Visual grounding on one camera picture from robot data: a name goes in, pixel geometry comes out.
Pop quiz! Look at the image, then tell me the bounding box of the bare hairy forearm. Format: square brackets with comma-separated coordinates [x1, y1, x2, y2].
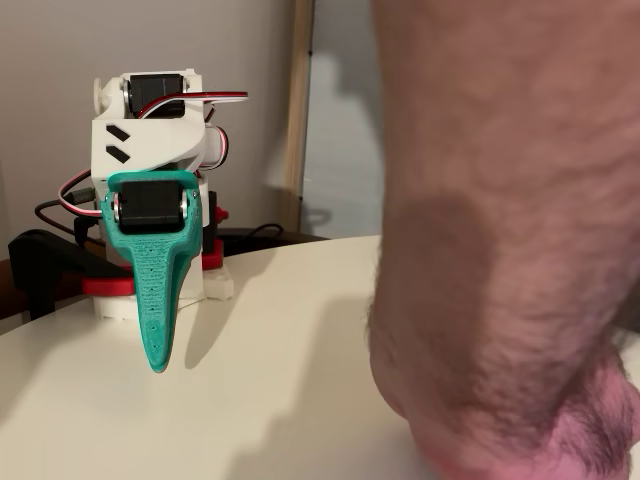
[367, 0, 640, 480]

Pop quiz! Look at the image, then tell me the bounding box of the black clamp with red pad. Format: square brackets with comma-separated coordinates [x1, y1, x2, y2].
[7, 228, 136, 321]
[202, 192, 230, 271]

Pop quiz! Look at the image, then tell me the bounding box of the light wood framed panel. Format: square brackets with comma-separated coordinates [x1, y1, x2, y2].
[280, 0, 386, 239]

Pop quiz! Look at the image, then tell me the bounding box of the grey plug usb cable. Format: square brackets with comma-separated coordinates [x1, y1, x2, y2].
[33, 188, 96, 236]

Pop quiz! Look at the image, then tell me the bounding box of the black power cable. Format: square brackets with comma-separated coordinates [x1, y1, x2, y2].
[73, 215, 96, 246]

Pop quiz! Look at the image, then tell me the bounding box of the thin black cable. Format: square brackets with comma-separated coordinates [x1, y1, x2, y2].
[219, 223, 286, 249]

